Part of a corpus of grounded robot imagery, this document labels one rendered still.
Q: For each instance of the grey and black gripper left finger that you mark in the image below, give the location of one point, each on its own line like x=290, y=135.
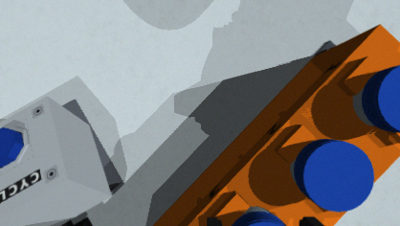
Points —
x=212, y=221

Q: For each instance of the blue cylinder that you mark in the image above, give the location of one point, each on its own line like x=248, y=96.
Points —
x=381, y=99
x=258, y=218
x=336, y=175

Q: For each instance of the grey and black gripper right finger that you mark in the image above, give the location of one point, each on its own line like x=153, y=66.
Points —
x=310, y=221

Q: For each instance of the grey key housing with green and blue buttons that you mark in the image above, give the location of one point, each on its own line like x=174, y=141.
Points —
x=52, y=166

